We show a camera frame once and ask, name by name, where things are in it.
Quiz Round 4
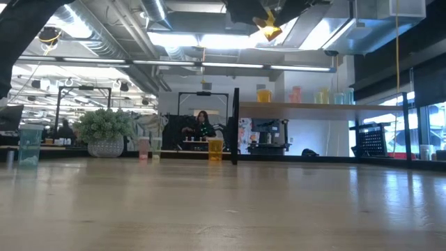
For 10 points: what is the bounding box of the small green medicine bottle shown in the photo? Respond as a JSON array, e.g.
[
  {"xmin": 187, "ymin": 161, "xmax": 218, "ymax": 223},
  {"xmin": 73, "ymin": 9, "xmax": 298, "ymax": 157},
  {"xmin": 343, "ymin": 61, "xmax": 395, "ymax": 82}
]
[{"xmin": 151, "ymin": 137, "xmax": 163, "ymax": 160}]

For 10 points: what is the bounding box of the small pink medicine bottle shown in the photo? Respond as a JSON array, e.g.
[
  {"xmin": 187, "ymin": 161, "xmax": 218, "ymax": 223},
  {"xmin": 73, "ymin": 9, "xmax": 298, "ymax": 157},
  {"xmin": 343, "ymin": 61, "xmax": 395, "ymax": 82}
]
[{"xmin": 138, "ymin": 136, "xmax": 151, "ymax": 160}]

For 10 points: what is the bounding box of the long ceiling light bar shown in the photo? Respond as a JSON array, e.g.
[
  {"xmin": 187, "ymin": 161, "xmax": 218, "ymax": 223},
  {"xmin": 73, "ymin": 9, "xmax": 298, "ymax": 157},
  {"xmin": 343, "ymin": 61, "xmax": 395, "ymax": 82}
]
[{"xmin": 15, "ymin": 54, "xmax": 337, "ymax": 73}]

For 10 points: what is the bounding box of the person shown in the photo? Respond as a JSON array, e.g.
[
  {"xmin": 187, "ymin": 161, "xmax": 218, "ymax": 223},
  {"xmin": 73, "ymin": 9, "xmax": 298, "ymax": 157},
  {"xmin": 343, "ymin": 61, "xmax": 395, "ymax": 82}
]
[
  {"xmin": 57, "ymin": 118, "xmax": 75, "ymax": 140},
  {"xmin": 180, "ymin": 110, "xmax": 217, "ymax": 142}
]

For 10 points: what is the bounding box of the black desktop machine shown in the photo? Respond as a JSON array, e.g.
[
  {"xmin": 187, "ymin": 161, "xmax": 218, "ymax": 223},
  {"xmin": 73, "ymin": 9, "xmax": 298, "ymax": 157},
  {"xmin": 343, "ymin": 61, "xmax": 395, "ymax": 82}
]
[{"xmin": 247, "ymin": 118, "xmax": 292, "ymax": 155}]

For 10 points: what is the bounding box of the patterned grey cloth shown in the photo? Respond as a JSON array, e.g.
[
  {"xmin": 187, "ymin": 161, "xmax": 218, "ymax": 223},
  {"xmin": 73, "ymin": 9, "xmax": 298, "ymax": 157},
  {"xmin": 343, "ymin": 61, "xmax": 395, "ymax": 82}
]
[{"xmin": 134, "ymin": 113, "xmax": 169, "ymax": 140}]

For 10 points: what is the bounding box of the black perforated metal rack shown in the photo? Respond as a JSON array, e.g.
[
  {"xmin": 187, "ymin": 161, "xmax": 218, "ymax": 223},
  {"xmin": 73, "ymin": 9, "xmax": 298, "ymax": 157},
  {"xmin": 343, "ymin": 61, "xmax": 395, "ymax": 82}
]
[{"xmin": 349, "ymin": 121, "xmax": 392, "ymax": 158}]

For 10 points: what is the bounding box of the green plant in white pot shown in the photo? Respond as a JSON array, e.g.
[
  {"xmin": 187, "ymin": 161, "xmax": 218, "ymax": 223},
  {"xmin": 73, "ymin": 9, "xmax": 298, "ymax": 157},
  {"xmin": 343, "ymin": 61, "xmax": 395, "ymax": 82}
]
[{"xmin": 72, "ymin": 107, "xmax": 135, "ymax": 158}]

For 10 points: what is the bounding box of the white plastic tub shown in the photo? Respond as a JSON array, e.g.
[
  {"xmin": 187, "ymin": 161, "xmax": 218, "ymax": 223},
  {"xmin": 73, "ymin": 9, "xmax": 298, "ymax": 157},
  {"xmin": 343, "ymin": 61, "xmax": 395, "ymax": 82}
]
[{"xmin": 420, "ymin": 144, "xmax": 436, "ymax": 161}]

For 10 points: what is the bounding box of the black monitor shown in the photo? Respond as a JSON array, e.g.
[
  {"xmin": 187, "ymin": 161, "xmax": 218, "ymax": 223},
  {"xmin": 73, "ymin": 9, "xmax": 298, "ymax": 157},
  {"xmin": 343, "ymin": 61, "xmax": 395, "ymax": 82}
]
[{"xmin": 0, "ymin": 104, "xmax": 24, "ymax": 132}]

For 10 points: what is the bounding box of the black metal frame stand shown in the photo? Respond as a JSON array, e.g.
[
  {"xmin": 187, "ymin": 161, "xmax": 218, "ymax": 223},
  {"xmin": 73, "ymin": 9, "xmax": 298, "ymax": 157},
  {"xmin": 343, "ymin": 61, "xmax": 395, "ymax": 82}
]
[
  {"xmin": 177, "ymin": 91, "xmax": 230, "ymax": 116},
  {"xmin": 55, "ymin": 86, "xmax": 113, "ymax": 140}
]

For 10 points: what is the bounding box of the wooden shelf with black frame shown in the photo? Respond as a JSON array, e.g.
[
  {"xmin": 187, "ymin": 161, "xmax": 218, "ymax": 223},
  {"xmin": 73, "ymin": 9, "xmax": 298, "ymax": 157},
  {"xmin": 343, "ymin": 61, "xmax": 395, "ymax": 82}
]
[{"xmin": 231, "ymin": 86, "xmax": 412, "ymax": 167}]

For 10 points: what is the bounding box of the black yellow ceiling cable reel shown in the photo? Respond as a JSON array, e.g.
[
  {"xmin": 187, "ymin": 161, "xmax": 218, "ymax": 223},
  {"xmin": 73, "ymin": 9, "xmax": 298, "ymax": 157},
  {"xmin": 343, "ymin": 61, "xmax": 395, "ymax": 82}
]
[{"xmin": 38, "ymin": 26, "xmax": 63, "ymax": 46}]

